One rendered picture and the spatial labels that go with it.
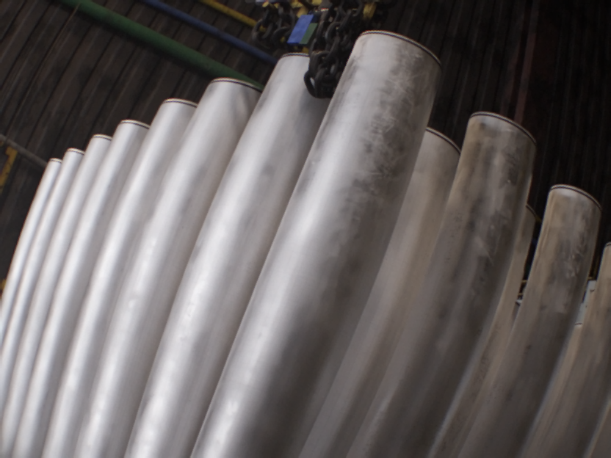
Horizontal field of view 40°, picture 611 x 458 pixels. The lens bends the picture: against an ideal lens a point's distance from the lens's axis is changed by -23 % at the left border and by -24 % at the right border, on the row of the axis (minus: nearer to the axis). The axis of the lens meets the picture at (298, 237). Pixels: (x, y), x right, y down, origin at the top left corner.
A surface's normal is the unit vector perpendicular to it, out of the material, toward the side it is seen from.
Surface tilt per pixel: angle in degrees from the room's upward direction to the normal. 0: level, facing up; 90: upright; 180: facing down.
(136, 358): 90
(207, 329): 90
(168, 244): 90
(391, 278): 90
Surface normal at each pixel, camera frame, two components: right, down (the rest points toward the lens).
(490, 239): 0.18, -0.20
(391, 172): 0.58, 0.00
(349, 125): -0.39, -0.39
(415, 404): -0.11, -0.31
